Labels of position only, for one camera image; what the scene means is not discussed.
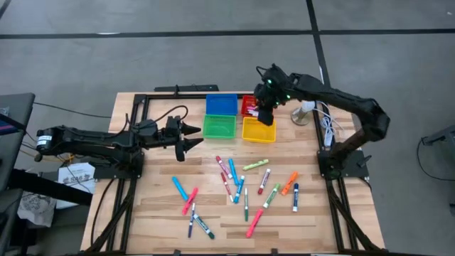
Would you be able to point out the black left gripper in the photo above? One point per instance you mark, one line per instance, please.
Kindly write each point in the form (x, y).
(170, 143)

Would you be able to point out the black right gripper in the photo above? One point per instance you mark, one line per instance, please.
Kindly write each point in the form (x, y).
(266, 116)

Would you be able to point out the slim red Expo marker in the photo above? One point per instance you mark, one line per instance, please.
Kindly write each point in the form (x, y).
(226, 186)

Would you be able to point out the red cap white marker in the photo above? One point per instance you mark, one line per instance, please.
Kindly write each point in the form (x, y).
(265, 180)

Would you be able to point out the slim white blue-label pen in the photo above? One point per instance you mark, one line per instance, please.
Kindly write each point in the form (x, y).
(191, 220)

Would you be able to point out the thick dark green marker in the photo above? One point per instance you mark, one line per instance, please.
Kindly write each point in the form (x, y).
(203, 226)

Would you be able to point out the slim green marker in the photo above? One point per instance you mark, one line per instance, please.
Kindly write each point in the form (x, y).
(246, 206)

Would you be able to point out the pink highlighter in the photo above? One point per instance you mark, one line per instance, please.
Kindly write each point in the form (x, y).
(190, 201)
(254, 223)

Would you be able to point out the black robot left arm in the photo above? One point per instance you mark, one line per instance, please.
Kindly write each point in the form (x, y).
(92, 140)

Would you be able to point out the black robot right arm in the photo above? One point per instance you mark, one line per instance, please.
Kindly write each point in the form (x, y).
(337, 97)

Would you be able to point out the yellow plastic basket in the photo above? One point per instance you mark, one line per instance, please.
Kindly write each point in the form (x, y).
(259, 133)

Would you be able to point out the red plastic basket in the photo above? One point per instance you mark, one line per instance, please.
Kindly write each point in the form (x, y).
(245, 103)

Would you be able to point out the green plastic basket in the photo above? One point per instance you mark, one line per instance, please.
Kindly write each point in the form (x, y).
(219, 127)

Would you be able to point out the white bulb lamp brass base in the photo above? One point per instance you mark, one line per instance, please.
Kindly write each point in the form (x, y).
(302, 115)

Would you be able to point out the blue plastic basket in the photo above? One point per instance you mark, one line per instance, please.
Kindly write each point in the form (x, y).
(221, 104)

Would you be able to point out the light green highlighter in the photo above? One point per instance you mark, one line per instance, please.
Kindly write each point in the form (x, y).
(256, 164)

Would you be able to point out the black power strip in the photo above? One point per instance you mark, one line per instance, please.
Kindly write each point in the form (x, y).
(192, 87)

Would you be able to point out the blue highlighter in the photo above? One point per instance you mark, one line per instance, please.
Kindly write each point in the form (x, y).
(180, 188)

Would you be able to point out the slim light blue marker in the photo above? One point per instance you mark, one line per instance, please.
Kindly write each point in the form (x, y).
(232, 171)

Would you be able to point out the light blue white-label marker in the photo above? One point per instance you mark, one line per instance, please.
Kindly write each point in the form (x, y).
(239, 189)

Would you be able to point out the green cap white-label marker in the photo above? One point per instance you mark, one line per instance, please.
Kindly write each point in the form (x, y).
(272, 196)

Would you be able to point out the navy blue white-label marker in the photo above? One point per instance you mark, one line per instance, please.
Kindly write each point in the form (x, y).
(295, 197)

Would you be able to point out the white printed paper sheet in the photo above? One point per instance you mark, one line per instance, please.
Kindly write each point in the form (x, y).
(76, 177)

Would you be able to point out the black beam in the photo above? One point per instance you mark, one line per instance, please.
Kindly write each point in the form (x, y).
(53, 186)

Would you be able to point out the crumpled white bag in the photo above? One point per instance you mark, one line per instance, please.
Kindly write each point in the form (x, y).
(35, 209)

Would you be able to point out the grey desk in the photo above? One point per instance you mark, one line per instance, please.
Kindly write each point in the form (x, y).
(14, 113)

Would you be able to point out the grey stand foot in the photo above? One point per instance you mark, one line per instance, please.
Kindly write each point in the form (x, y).
(444, 134)

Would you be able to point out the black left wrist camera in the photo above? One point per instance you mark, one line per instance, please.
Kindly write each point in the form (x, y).
(173, 125)

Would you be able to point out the black aluminium table frame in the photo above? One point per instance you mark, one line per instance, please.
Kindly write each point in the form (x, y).
(177, 96)

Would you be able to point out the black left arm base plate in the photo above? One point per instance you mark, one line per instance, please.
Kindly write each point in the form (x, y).
(106, 174)

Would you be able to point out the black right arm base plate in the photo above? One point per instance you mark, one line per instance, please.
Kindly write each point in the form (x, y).
(355, 167)

